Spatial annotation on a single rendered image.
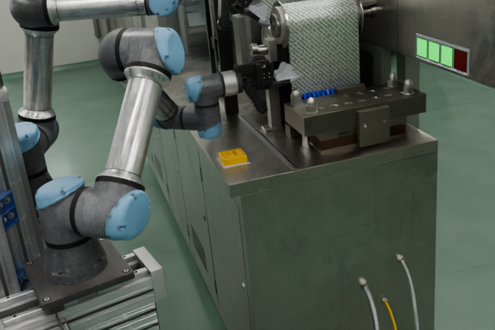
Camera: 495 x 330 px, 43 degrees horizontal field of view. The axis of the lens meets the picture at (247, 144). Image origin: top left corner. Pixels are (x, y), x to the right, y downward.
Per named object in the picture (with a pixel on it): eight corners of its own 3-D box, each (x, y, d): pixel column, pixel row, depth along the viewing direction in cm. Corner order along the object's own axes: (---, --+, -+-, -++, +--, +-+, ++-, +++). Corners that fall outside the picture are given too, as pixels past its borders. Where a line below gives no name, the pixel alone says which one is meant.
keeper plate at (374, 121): (356, 145, 188) (356, 110, 184) (387, 138, 190) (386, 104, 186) (360, 148, 186) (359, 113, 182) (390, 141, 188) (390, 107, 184)
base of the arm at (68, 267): (53, 292, 146) (44, 255, 142) (39, 264, 158) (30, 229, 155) (115, 269, 152) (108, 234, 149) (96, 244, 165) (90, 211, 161)
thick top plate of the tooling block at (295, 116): (285, 121, 196) (283, 102, 194) (398, 99, 206) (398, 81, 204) (304, 137, 182) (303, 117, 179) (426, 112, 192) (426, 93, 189)
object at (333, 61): (292, 99, 199) (288, 42, 192) (359, 87, 205) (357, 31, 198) (292, 100, 198) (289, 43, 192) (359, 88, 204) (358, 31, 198)
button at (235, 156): (219, 159, 190) (218, 152, 190) (241, 154, 192) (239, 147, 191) (225, 167, 184) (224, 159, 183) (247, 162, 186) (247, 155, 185)
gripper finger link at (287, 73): (303, 62, 192) (275, 67, 190) (305, 81, 194) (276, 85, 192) (300, 60, 195) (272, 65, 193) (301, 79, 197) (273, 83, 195)
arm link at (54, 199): (63, 218, 159) (52, 169, 154) (108, 222, 154) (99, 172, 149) (32, 241, 149) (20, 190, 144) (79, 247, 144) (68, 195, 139)
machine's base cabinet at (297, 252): (144, 163, 432) (124, 40, 400) (233, 145, 448) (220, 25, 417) (263, 432, 206) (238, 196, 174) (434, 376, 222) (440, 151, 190)
